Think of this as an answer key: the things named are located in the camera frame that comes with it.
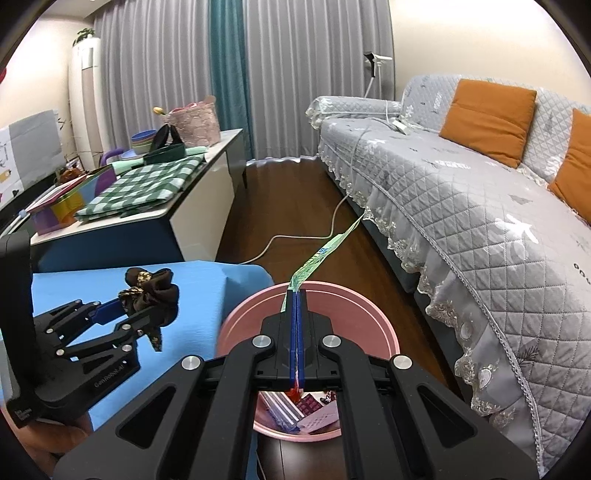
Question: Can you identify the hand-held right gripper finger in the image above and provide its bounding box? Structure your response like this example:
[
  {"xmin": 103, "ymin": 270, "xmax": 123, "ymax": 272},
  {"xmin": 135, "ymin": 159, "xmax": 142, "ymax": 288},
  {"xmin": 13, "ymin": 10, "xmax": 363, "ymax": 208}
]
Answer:
[
  {"xmin": 295, "ymin": 291, "xmax": 539, "ymax": 480},
  {"xmin": 53, "ymin": 291, "xmax": 296, "ymax": 480}
]

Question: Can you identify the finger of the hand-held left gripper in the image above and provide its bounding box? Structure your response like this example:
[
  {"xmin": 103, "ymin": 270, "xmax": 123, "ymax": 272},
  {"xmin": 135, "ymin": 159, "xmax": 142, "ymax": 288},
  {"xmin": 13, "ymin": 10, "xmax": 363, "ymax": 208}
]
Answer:
[
  {"xmin": 57, "ymin": 314, "xmax": 156, "ymax": 366},
  {"xmin": 34, "ymin": 298, "xmax": 129, "ymax": 348}
]

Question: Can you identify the black gold scrunchie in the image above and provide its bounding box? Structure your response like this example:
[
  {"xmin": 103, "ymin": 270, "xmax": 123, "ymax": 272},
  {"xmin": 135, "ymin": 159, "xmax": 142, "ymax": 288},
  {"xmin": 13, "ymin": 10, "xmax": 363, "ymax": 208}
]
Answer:
[{"xmin": 117, "ymin": 267, "xmax": 180, "ymax": 354}]

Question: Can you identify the pink trash bin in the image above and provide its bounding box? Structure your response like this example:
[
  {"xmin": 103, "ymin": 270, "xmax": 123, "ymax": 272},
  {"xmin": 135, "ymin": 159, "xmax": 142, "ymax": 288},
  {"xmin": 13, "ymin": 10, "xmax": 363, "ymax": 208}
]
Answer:
[{"xmin": 217, "ymin": 281, "xmax": 400, "ymax": 444}]

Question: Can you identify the black pink printed box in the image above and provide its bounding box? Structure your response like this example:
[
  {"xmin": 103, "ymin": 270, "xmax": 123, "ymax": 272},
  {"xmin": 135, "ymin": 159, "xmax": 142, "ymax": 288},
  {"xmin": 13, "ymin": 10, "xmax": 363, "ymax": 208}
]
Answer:
[{"xmin": 263, "ymin": 392, "xmax": 326, "ymax": 432}]

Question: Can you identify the green printed packet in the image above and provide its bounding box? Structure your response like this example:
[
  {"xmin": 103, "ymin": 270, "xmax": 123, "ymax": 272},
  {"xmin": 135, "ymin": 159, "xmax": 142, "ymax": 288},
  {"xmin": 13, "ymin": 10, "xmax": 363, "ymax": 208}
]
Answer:
[{"xmin": 283, "ymin": 213, "xmax": 365, "ymax": 315}]

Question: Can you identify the person's left hand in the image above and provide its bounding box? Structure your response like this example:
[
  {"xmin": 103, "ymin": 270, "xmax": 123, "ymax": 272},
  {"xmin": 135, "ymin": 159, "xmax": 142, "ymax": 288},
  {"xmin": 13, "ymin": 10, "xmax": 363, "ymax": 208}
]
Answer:
[{"xmin": 14, "ymin": 408, "xmax": 93, "ymax": 467}]

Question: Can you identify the colourful tin box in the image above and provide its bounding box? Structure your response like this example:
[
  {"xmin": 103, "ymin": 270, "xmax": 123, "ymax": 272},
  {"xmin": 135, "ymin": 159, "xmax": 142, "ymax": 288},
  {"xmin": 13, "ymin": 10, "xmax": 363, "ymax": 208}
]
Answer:
[{"xmin": 25, "ymin": 165, "xmax": 116, "ymax": 232}]

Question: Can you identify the green checkered cloth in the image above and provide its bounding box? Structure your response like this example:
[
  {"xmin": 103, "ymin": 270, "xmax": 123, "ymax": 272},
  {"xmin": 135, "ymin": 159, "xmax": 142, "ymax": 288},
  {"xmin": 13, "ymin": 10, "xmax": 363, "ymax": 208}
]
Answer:
[{"xmin": 74, "ymin": 154, "xmax": 206, "ymax": 222}]

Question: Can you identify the white topped cabinet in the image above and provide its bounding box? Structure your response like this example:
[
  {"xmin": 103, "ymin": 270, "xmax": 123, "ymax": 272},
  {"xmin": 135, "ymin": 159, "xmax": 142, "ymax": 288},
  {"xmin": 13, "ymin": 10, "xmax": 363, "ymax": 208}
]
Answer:
[{"xmin": 30, "ymin": 128, "xmax": 247, "ymax": 273}]

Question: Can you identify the stack of coloured bowls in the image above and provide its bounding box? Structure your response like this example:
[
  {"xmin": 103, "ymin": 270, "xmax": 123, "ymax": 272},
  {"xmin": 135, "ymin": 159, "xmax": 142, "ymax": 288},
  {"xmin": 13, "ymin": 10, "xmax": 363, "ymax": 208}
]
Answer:
[{"xmin": 130, "ymin": 130, "xmax": 157, "ymax": 154}]

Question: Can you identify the grey printed tv cover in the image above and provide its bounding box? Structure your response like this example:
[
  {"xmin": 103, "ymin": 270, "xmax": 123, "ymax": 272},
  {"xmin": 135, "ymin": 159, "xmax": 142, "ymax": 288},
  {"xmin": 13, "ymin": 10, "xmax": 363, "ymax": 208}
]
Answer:
[{"xmin": 0, "ymin": 109, "xmax": 63, "ymax": 206}]

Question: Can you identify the mint green cloth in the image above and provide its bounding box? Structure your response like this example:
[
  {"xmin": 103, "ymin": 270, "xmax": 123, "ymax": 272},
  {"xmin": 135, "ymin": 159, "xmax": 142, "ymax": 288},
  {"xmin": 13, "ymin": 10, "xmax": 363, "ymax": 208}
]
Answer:
[{"xmin": 113, "ymin": 145, "xmax": 208, "ymax": 174}]

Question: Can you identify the pink lace basket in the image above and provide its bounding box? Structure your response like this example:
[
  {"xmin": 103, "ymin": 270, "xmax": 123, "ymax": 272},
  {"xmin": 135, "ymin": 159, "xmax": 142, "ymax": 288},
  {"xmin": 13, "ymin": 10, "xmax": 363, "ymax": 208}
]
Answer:
[{"xmin": 161, "ymin": 95, "xmax": 221, "ymax": 147}]

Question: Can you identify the grey quilted sofa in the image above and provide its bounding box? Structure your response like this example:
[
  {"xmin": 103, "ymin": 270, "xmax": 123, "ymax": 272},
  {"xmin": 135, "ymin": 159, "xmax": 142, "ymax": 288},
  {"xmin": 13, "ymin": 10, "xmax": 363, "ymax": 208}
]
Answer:
[{"xmin": 306, "ymin": 74, "xmax": 591, "ymax": 462}]

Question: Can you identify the white standing air conditioner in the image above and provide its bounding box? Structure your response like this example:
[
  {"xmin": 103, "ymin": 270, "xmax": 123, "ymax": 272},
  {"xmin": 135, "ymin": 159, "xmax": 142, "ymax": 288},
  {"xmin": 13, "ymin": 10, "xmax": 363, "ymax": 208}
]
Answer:
[{"xmin": 68, "ymin": 38, "xmax": 105, "ymax": 169}]

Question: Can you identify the grey pleated curtain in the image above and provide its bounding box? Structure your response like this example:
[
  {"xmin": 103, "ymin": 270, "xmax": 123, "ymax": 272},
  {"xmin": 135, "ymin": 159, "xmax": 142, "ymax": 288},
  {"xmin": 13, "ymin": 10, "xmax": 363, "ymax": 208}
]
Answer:
[
  {"xmin": 92, "ymin": 0, "xmax": 218, "ymax": 153},
  {"xmin": 242, "ymin": 0, "xmax": 393, "ymax": 160}
]

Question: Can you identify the teal curtain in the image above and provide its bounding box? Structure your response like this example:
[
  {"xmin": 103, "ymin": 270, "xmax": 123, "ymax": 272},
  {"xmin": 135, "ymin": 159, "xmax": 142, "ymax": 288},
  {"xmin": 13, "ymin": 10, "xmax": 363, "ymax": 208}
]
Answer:
[{"xmin": 210, "ymin": 0, "xmax": 252, "ymax": 160}]

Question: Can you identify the white stand with black clamp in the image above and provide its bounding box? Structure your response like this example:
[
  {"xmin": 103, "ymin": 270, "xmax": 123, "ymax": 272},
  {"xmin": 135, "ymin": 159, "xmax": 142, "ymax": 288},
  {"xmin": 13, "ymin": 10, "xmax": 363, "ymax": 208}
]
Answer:
[{"xmin": 363, "ymin": 51, "xmax": 393, "ymax": 100}]

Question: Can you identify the orange cushion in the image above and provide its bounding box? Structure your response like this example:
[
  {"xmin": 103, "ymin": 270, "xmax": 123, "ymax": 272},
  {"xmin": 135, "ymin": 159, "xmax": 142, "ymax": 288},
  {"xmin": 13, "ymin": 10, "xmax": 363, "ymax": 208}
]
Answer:
[
  {"xmin": 438, "ymin": 78, "xmax": 537, "ymax": 168},
  {"xmin": 549, "ymin": 108, "xmax": 591, "ymax": 217}
]

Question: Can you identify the white cable with adapter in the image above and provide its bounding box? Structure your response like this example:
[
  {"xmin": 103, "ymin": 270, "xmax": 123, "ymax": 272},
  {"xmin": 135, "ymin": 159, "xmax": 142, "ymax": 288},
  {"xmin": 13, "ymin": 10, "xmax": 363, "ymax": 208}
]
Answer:
[{"xmin": 238, "ymin": 99, "xmax": 411, "ymax": 268}]

